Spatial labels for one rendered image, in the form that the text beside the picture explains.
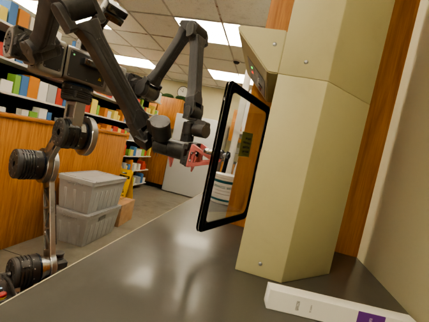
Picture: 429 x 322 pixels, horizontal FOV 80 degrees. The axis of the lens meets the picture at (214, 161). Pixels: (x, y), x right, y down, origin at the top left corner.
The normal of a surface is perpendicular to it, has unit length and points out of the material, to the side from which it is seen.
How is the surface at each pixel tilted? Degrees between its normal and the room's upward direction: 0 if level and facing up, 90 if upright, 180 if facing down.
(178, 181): 90
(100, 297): 0
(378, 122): 90
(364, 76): 90
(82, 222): 95
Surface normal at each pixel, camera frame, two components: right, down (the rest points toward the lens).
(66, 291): 0.21, -0.98
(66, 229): -0.19, 0.11
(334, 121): 0.54, 0.16
